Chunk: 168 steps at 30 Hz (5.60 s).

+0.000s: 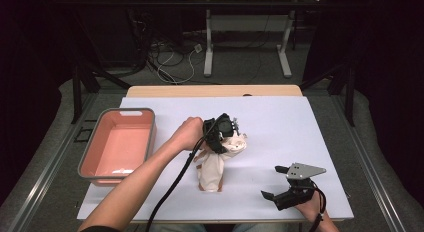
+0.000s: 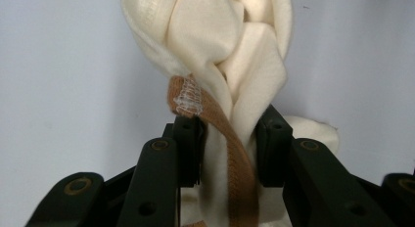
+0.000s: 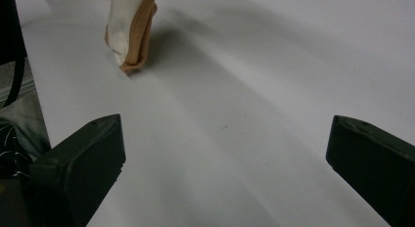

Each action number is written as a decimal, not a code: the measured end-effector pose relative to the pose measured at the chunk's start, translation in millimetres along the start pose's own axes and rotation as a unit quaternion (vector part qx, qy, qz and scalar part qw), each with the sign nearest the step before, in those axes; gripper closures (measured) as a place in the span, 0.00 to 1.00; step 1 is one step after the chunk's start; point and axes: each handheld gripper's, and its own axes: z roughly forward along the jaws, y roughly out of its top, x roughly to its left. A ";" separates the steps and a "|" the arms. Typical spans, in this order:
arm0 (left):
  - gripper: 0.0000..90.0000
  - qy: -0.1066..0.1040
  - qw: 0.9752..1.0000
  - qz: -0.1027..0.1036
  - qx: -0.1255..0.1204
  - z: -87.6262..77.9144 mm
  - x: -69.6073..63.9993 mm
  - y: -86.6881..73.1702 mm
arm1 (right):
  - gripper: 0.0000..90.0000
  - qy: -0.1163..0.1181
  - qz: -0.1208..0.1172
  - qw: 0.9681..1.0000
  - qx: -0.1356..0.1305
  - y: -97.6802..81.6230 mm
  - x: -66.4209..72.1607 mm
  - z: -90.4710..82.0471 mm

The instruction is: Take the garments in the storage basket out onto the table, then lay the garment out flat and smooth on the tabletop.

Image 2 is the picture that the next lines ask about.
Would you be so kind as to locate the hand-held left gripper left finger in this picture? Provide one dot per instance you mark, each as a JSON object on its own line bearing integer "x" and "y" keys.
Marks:
{"x": 153, "y": 174}

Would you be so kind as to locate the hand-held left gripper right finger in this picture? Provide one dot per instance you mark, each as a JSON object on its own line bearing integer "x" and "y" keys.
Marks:
{"x": 319, "y": 188}

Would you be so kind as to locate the cream baby bodysuit brown trim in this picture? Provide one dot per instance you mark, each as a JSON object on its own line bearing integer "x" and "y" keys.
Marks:
{"x": 208, "y": 37}

